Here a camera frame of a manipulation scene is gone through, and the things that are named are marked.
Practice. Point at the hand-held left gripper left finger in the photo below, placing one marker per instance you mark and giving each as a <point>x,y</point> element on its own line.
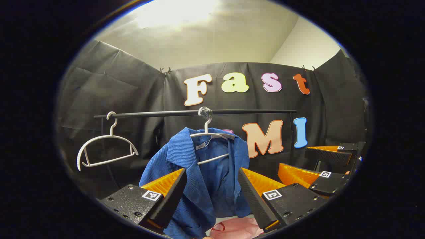
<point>172,199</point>

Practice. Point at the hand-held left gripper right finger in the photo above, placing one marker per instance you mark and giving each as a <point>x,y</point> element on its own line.
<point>252,199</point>

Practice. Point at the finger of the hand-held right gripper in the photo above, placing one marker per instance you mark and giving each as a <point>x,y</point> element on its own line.
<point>325,156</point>
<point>332,184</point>

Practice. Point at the pink laundry hamper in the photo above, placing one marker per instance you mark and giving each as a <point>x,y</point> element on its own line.
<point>239,229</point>

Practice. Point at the white hanger with taped hook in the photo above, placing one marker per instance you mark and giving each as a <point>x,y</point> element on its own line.
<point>206,127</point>

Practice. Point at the white plastic hanger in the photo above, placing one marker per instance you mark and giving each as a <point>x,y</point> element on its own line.
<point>112,129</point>

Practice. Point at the black backdrop cloth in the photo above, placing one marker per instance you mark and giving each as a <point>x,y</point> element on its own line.
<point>132,93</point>

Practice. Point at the black clothes rail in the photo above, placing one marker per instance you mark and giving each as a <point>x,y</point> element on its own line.
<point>159,114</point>

